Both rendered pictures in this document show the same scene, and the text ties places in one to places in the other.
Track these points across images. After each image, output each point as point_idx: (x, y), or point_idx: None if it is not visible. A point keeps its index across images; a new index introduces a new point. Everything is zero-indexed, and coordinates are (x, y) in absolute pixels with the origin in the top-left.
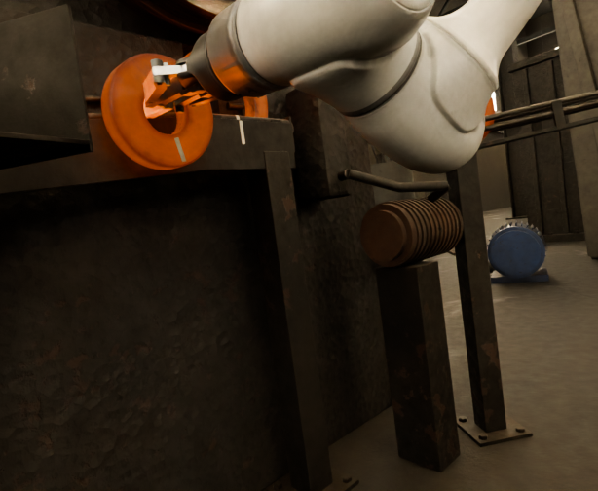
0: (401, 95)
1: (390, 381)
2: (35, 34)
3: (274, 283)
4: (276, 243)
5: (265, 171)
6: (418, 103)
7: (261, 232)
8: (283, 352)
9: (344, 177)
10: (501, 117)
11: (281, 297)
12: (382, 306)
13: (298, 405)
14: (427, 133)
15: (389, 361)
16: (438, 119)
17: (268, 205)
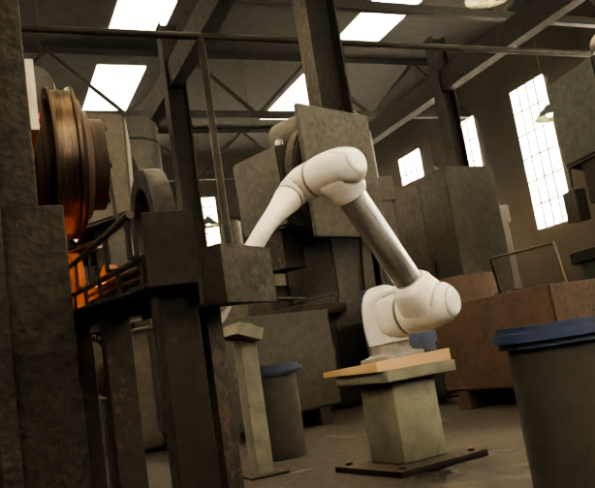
0: (226, 308)
1: (113, 473)
2: None
3: (90, 398)
4: (95, 372)
5: (90, 329)
6: (226, 311)
7: (81, 366)
8: (95, 443)
9: (93, 340)
10: (135, 317)
11: (97, 407)
12: (109, 423)
13: (106, 476)
14: (222, 320)
15: (112, 460)
16: (225, 316)
17: (90, 349)
